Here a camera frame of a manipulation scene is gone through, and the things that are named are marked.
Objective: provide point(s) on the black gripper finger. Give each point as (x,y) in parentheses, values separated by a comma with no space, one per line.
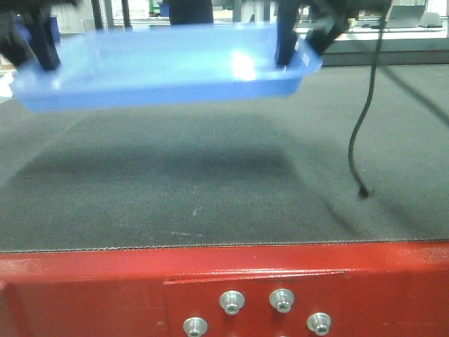
(332,22)
(41,46)

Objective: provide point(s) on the blue plastic tray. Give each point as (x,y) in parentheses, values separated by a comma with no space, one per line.
(164,65)

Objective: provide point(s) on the silver flange bolt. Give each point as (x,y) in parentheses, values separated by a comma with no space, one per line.
(232,302)
(195,327)
(282,300)
(319,323)

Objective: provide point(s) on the red metal base plate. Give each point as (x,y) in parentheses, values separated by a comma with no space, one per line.
(368,289)

